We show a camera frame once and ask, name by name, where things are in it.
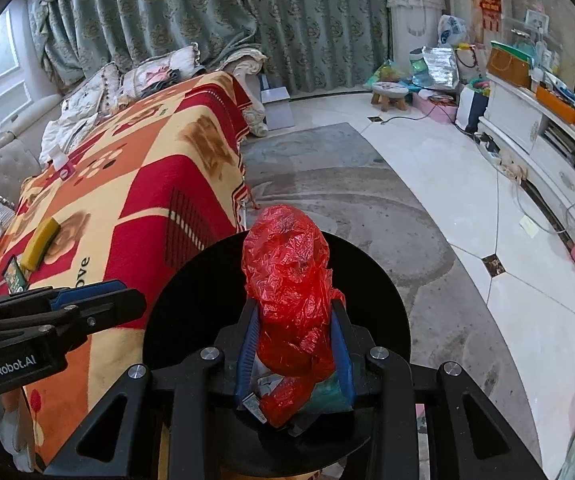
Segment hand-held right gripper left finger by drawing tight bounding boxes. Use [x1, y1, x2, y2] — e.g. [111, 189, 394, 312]
[42, 305, 263, 480]

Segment grey tufted sofa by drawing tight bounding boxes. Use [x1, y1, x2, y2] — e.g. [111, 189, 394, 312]
[0, 47, 271, 221]

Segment blue white medicine box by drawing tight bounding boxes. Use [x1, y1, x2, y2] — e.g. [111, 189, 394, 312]
[242, 362, 288, 426]

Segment silver patterned pillow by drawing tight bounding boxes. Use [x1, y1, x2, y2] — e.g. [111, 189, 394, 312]
[60, 62, 123, 126]

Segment white television cabinet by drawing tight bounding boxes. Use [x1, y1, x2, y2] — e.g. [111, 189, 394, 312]
[477, 72, 575, 301]

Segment black round bin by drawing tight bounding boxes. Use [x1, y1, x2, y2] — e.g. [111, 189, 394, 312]
[142, 232, 411, 473]

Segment silver foil bag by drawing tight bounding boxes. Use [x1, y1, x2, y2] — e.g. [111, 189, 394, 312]
[420, 46, 461, 92]

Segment orange paper bag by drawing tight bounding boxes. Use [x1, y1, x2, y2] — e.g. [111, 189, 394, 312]
[486, 42, 533, 88]

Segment red plastic bag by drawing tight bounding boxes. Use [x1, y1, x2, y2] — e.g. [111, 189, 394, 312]
[242, 205, 348, 428]

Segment orange box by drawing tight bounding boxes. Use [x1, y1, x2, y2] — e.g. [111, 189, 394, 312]
[536, 85, 575, 126]

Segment yellow sponge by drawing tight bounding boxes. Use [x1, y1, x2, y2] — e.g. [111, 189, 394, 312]
[20, 217, 61, 271]

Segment grey patterned rug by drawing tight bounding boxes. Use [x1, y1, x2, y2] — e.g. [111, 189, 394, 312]
[240, 122, 543, 466]

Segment white and navy appliance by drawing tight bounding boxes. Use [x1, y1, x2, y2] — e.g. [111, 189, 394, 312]
[455, 87, 491, 133]

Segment white and blue plastic bag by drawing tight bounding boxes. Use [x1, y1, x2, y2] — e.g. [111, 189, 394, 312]
[437, 14, 471, 48]

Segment green packet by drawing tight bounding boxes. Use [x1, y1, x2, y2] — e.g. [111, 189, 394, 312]
[4, 256, 31, 293]

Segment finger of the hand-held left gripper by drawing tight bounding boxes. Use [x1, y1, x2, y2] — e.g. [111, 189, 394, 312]
[0, 280, 128, 311]
[0, 289, 147, 343]

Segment teal plastic packet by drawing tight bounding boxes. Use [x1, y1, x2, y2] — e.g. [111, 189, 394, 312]
[307, 377, 353, 413]

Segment white quilt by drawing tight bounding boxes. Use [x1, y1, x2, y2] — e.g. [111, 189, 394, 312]
[40, 110, 101, 161]

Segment pink basin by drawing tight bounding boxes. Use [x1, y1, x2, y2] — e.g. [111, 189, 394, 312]
[412, 89, 461, 123]

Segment small wooden stool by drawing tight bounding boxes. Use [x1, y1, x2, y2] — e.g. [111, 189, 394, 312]
[371, 82, 409, 112]

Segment grey box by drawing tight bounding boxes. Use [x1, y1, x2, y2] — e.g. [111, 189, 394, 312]
[260, 74, 295, 131]

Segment red wall decoration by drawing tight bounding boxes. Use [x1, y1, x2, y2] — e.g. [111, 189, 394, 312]
[477, 0, 503, 33]

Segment white power strip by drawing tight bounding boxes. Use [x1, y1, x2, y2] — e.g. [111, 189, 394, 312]
[477, 132, 528, 181]

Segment green patterned curtain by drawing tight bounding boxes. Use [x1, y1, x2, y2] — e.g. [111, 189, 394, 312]
[28, 0, 393, 96]

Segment beige cushion with pink cloth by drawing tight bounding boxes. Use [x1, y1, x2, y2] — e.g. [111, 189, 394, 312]
[118, 45, 201, 101]

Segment red and yellow printed blanket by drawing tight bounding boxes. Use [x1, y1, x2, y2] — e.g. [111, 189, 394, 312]
[0, 71, 256, 466]

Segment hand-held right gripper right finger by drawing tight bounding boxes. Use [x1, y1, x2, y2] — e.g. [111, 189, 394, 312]
[330, 297, 533, 480]

